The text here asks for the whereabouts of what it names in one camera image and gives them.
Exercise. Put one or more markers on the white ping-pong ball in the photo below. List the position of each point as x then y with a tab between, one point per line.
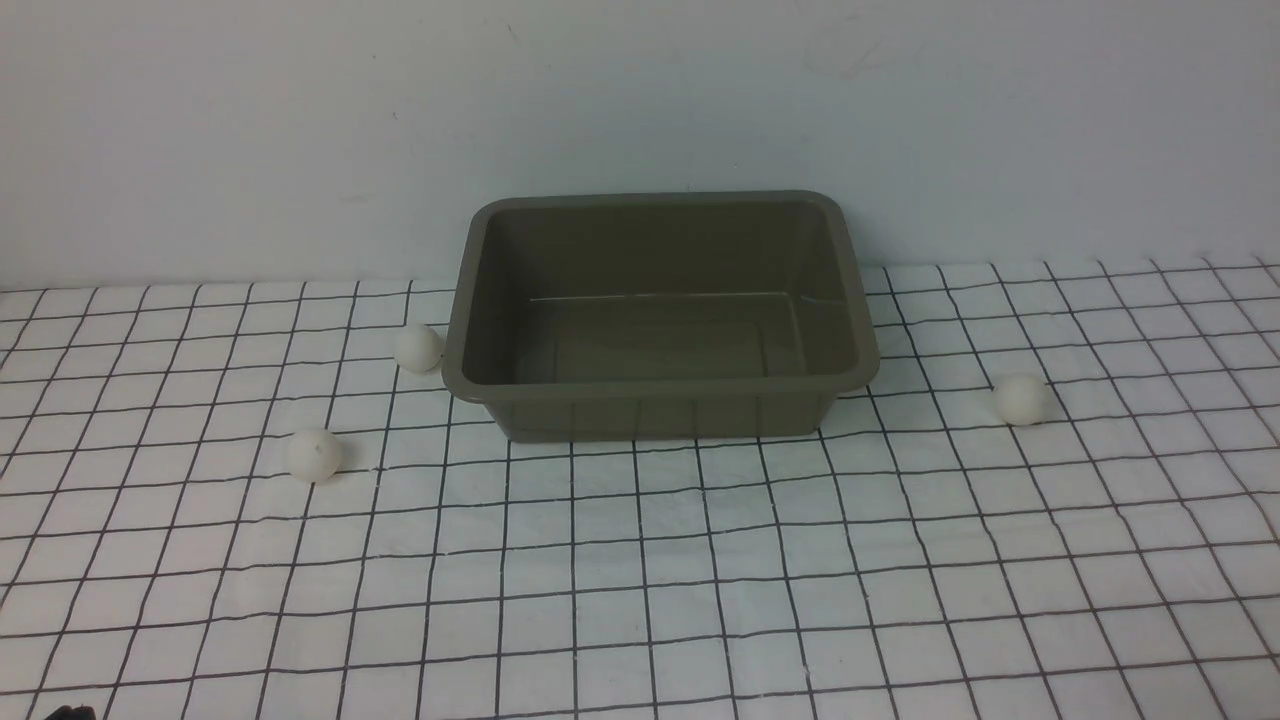
418	349
1021	400
312	455

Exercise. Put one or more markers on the olive green plastic bin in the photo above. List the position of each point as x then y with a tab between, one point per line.
659	316

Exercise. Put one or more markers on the white checkered tablecloth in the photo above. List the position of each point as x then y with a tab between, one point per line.
914	558

